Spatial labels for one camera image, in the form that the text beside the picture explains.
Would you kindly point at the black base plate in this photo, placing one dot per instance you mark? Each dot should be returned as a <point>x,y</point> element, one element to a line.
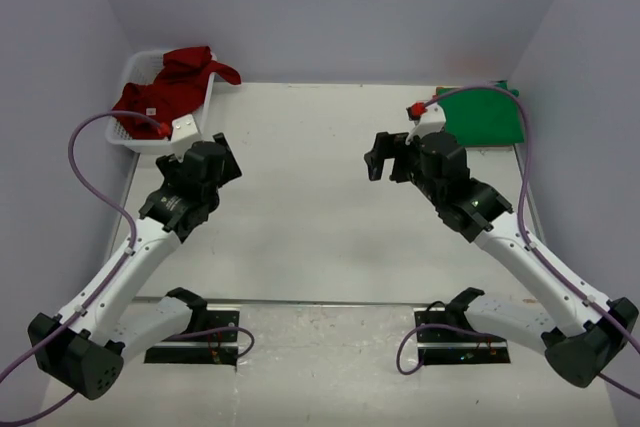
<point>220,349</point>
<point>448,348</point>

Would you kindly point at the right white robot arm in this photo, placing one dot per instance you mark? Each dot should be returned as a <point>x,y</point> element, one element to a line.
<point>576,328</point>

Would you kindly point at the green folded t shirt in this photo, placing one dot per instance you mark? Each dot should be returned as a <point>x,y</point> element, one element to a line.
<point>482,118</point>

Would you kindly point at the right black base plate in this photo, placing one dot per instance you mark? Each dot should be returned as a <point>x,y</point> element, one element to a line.
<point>448,348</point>

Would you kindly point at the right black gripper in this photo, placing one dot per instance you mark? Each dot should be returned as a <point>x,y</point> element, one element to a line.
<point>386,147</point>

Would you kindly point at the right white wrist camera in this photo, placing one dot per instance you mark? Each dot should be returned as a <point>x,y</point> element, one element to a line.
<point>427,119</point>

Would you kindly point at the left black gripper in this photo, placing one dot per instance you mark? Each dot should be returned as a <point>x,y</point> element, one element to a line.
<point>170,166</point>

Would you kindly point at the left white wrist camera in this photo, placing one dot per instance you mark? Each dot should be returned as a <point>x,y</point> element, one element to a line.
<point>178,137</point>

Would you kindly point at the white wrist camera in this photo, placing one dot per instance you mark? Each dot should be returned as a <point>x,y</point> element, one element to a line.
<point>178,137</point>
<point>427,119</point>

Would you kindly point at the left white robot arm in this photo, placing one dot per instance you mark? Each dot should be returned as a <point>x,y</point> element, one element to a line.
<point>86,344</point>

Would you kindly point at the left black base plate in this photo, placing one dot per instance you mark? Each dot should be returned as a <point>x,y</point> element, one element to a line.
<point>220,349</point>

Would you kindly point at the red t shirt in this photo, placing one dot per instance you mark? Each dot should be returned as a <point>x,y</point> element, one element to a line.
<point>177,90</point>

